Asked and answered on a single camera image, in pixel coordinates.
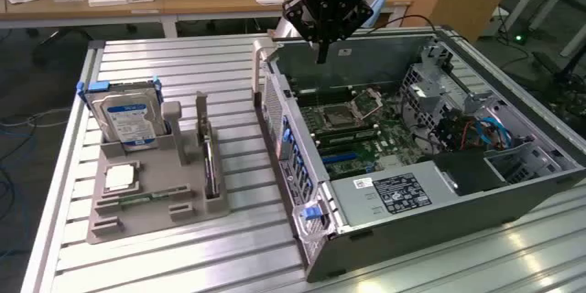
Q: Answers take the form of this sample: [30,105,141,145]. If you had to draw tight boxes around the wooden desk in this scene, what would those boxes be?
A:
[0,0,413,38]

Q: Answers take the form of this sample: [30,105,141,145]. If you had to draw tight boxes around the black RAM slot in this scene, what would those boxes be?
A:
[314,127,376,139]
[295,91,350,101]

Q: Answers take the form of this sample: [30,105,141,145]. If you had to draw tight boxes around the metal socket cover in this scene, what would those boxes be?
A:
[350,89,386,122]

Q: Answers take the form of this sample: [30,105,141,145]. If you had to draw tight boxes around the perforated metal disk bay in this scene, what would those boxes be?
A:
[398,62,469,129]

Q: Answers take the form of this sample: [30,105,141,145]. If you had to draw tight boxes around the CPU socket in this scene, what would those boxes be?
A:
[322,104,358,128]

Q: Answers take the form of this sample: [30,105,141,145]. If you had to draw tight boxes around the green motherboard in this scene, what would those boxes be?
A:
[290,82,441,180]

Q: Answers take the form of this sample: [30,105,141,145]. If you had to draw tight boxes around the blue expansion slot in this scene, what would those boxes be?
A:
[322,154,361,166]

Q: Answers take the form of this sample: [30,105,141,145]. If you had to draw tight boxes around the black chair base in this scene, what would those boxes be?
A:
[530,51,586,102]

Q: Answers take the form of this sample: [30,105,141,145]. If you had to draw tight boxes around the hard disk in blue caddy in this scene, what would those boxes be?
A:
[75,78,167,152]

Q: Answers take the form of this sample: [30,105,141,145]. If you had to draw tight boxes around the open metal disk bay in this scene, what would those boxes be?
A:
[482,134,573,184]

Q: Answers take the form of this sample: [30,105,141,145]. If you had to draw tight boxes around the grey parts rack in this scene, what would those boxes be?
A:
[86,100,231,246]

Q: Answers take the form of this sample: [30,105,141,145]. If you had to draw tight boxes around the grey power supply unit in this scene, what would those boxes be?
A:
[329,161,460,235]

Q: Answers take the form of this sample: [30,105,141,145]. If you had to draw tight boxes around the silver CPU chip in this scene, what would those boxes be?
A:
[106,166,135,191]

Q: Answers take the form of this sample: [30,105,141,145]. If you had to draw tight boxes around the green RAM stick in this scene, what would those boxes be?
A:
[117,191,174,204]

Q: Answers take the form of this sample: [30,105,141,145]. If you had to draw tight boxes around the dark grey PC case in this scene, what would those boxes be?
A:
[251,25,586,283]

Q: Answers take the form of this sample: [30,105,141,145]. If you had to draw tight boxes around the black cable behind case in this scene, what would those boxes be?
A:
[378,14,444,33]

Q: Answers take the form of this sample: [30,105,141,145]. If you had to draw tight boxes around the red wire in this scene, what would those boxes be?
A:
[460,117,474,150]

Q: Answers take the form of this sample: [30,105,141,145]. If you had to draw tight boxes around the blue wire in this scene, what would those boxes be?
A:
[476,116,513,152]

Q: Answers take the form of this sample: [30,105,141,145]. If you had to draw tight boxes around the white floor cable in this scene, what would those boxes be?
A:
[0,107,73,129]

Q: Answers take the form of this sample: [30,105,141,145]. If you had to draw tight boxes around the blue floor cable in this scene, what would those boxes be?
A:
[0,124,40,259]

